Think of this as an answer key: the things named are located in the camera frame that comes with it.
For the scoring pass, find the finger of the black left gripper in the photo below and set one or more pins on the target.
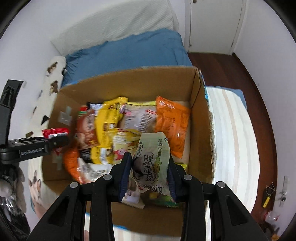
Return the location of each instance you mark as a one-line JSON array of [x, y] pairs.
[[58, 142]]

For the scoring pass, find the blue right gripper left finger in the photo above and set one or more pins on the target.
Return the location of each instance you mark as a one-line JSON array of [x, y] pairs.
[[120, 178]]

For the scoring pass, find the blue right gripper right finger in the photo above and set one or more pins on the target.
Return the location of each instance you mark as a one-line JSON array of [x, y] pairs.
[[175, 179]]

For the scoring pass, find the small red snack packet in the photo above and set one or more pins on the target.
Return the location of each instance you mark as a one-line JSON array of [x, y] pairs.
[[55, 132]]

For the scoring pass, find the orange snack bag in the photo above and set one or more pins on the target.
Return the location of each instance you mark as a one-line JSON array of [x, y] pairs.
[[70, 162]]

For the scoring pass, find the brown meat snack packet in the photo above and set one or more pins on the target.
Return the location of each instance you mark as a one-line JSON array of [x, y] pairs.
[[85, 131]]

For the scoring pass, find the black snack packet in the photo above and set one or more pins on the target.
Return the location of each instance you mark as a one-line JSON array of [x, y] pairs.
[[85, 154]]

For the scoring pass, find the white nut snack bag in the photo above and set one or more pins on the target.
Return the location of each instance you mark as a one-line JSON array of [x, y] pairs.
[[148, 180]]

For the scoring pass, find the yellow snack packet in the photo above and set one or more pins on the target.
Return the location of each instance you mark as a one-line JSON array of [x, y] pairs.
[[107, 119]]

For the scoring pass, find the orange bread bag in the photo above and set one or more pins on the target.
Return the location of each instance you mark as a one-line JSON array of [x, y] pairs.
[[172, 120]]

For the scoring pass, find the clear yellow pastry bag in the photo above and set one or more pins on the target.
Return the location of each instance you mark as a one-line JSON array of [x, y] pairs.
[[139, 116]]

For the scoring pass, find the colourful candy ball bag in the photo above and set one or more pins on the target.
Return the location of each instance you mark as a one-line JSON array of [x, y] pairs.
[[183, 165]]

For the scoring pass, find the yellow panda snack bag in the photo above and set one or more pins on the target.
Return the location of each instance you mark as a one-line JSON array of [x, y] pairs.
[[123, 141]]

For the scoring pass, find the white chocolate stick packet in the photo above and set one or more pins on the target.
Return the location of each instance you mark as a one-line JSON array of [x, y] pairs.
[[90, 172]]

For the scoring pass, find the red spicy strip packet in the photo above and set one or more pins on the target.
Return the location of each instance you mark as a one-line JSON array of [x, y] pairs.
[[82, 111]]

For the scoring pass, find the bear print long pillow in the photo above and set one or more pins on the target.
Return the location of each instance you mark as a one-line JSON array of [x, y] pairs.
[[39, 120]]

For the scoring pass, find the striped cat blanket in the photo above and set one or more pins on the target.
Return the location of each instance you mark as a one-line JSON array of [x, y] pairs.
[[236, 158]]

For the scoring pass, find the cardboard milk box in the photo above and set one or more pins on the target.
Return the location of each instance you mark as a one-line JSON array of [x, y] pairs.
[[156, 220]]

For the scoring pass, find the plastic bottle on floor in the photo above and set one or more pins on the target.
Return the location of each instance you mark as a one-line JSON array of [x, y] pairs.
[[270, 217]]

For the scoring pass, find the blue bed sheet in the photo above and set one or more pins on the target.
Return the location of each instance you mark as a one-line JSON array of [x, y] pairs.
[[139, 67]]

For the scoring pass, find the white door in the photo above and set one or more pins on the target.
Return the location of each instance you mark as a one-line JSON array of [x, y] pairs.
[[215, 25]]

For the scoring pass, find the grey padded headboard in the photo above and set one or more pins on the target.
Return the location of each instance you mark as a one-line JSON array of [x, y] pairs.
[[112, 22]]

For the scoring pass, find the wall power outlet right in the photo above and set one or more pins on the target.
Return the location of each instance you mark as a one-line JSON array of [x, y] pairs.
[[283, 193]]

